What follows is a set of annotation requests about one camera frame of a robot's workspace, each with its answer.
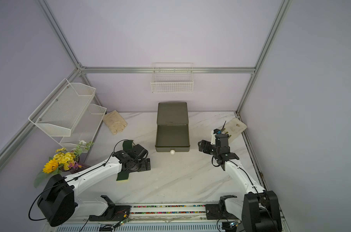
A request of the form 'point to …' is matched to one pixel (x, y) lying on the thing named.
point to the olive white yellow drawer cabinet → (172, 117)
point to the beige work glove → (115, 122)
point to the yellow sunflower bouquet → (62, 160)
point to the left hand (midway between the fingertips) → (141, 168)
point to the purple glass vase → (79, 167)
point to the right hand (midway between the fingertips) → (204, 146)
